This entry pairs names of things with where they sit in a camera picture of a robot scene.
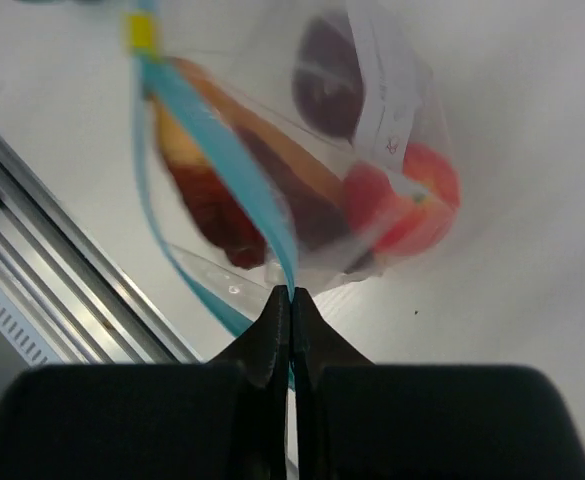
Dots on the clear zip top bag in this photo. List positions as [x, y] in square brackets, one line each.
[250, 48]

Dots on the red toy apple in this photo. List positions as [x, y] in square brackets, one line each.
[412, 222]

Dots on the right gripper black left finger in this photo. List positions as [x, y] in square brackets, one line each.
[223, 419]

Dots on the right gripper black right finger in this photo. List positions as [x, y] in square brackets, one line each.
[361, 420]

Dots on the aluminium rail frame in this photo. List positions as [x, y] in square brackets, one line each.
[82, 304]

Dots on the white slotted cable duct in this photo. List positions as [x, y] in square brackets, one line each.
[22, 335]

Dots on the dark red toy fruit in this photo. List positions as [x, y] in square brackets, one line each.
[327, 83]

